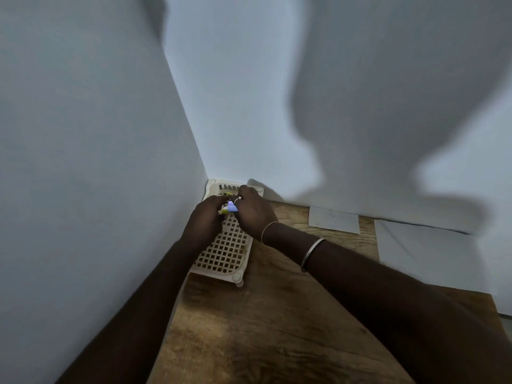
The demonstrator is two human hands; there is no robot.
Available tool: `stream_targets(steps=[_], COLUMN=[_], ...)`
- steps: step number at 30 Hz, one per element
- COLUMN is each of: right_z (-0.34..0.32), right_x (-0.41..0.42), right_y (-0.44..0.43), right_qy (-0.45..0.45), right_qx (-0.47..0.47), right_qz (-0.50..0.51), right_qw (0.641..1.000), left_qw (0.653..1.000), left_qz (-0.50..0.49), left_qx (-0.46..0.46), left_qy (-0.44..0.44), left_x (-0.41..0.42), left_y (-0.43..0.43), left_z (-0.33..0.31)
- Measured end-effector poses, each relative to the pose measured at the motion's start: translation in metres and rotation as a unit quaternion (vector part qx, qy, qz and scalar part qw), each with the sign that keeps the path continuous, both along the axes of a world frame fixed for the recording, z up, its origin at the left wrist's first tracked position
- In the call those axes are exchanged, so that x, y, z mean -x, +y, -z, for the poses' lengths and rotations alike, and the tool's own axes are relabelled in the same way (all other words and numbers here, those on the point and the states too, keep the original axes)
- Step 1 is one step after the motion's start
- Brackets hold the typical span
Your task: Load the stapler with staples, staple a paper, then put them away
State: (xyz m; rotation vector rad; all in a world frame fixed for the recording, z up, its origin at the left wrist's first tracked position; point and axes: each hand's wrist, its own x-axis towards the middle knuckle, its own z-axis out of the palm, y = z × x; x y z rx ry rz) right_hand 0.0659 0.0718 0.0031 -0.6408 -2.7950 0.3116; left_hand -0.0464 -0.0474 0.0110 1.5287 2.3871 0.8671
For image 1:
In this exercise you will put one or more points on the blue staples box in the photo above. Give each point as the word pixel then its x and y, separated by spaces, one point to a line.
pixel 232 206

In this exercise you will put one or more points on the person's left forearm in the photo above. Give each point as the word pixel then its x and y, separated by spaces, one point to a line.
pixel 132 315

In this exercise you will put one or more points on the large white paper sheet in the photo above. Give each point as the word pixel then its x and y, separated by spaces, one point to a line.
pixel 432 255

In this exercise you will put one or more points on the person's left hand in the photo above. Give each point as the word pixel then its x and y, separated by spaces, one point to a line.
pixel 206 223

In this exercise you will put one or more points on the cream plastic lattice basket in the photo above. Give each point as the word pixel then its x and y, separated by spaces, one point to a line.
pixel 224 255

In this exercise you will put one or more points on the silver bangle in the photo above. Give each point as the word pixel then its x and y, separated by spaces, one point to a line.
pixel 312 253

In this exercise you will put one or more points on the white and yellow stapler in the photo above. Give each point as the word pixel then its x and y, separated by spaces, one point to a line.
pixel 223 211

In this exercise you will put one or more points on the person's right hand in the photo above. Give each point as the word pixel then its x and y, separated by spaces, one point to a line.
pixel 254 213

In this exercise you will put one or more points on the person's right forearm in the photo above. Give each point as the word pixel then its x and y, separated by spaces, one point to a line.
pixel 392 299

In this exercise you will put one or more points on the small white papers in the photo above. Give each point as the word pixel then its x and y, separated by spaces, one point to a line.
pixel 334 219

